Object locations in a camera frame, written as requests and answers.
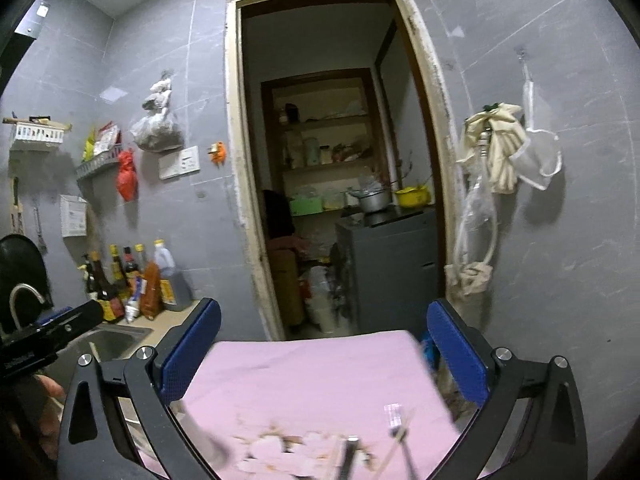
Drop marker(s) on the silver fork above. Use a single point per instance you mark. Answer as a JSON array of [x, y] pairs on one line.
[[392, 417]]

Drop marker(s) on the hanging metal utensil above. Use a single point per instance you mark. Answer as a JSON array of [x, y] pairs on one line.
[[39, 232]]

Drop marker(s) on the dark soy sauce bottle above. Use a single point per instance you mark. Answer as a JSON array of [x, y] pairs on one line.
[[107, 300]]

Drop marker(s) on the hanging cream rubber gloves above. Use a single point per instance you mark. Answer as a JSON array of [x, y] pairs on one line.
[[500, 155]]

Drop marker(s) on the white plastic sack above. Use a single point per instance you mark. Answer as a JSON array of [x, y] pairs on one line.
[[317, 300]]

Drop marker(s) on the white plastic wall basket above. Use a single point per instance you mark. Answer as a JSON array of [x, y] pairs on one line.
[[35, 135]]

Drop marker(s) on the wooden shelf unit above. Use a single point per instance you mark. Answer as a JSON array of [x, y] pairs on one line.
[[325, 125]]

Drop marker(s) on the yellow snack packet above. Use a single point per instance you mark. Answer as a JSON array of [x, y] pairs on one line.
[[90, 147]]

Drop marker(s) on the orange sauce bottle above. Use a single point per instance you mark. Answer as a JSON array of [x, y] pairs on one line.
[[151, 292]]

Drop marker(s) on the beige kitchen counter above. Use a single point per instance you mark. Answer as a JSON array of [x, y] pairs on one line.
[[172, 317]]

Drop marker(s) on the black wok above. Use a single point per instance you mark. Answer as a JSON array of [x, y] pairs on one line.
[[22, 260]]

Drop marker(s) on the black range hood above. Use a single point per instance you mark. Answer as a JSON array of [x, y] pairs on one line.
[[25, 35]]

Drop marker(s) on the blue plastic item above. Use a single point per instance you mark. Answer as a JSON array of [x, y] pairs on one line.
[[430, 352]]

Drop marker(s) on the white wall packet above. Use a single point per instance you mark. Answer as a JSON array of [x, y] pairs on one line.
[[73, 216]]

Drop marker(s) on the large cooking oil jug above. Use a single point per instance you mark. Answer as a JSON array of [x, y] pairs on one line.
[[170, 280]]

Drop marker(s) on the person's left hand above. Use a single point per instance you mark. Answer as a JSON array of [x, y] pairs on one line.
[[52, 430]]

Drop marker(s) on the white wall switch socket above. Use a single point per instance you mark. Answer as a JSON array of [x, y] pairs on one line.
[[180, 162]]

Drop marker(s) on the metal wall rack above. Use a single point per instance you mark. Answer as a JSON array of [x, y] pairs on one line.
[[100, 165]]

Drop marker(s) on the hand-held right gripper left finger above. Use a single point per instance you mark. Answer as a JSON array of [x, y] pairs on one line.
[[192, 350]]

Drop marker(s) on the worn cream door frame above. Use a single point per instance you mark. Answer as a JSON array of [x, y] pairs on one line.
[[235, 160]]

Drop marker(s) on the metal cooking pot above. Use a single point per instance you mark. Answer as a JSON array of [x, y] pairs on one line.
[[372, 201]]

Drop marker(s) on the wooden chopstick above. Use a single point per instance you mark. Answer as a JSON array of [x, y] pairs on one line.
[[400, 440]]

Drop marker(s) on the dark pump-top sauce bottle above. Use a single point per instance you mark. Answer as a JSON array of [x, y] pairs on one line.
[[91, 280]]

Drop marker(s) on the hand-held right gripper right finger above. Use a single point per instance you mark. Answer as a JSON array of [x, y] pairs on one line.
[[457, 355]]

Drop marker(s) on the red plastic bag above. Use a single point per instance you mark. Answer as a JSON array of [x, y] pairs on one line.
[[127, 177]]

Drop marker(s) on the small yellow-capped bottle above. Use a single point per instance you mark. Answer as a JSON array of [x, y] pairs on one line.
[[140, 255]]

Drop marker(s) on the grey cabinet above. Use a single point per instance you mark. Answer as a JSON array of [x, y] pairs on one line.
[[390, 270]]

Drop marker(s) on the stainless steel sink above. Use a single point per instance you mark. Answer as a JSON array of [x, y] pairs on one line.
[[115, 342]]

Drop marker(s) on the red seasoning packets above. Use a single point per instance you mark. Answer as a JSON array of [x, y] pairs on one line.
[[107, 137]]

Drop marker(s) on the blue and white tube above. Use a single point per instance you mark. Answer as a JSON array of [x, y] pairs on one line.
[[135, 305]]

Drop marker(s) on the clear hanging plastic bag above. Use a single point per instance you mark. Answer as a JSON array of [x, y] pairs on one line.
[[157, 132]]

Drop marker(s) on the green box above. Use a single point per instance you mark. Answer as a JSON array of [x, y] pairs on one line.
[[306, 206]]

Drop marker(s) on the dark red-capped bottle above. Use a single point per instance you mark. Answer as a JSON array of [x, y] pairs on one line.
[[131, 267]]

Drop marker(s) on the hanging wooden spatula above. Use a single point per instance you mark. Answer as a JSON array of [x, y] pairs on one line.
[[17, 205]]

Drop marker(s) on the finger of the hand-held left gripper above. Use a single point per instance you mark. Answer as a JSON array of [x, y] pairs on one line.
[[52, 315], [70, 325]]

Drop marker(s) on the chrome faucet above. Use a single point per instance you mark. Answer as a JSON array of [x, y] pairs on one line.
[[17, 295]]

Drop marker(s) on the orange wall hook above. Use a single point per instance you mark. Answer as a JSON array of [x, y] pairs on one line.
[[218, 152]]

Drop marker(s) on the yellow-capped sauce bottle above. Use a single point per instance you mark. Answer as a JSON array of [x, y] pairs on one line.
[[119, 272]]

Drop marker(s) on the pink floral cloth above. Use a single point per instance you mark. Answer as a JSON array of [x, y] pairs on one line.
[[310, 385]]

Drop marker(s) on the yellow bowl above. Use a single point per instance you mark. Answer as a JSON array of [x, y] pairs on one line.
[[412, 196]]

